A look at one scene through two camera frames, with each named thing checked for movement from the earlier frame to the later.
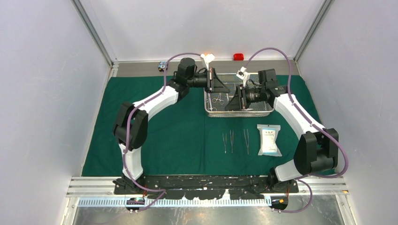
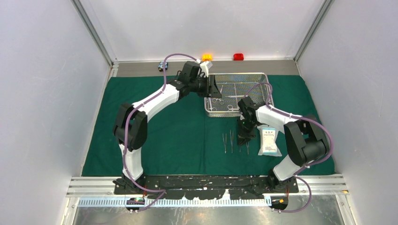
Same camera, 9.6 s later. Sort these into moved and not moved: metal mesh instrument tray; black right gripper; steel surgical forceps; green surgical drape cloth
Moved: black right gripper
Not moved: steel surgical forceps; green surgical drape cloth; metal mesh instrument tray
